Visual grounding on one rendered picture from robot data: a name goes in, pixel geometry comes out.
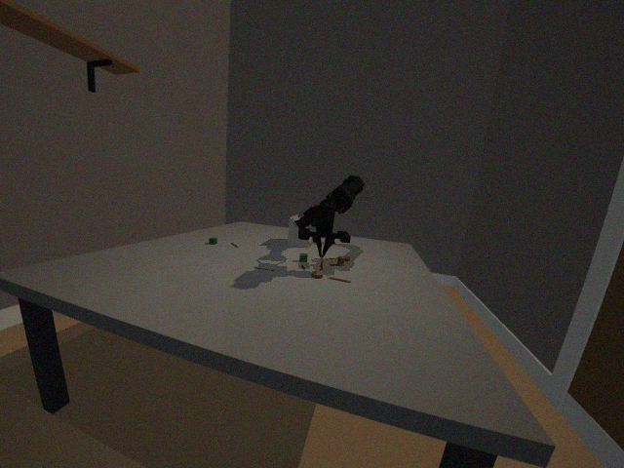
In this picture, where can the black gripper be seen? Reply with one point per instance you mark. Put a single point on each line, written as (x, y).
(324, 230)

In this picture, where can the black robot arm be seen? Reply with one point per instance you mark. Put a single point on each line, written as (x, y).
(341, 198)

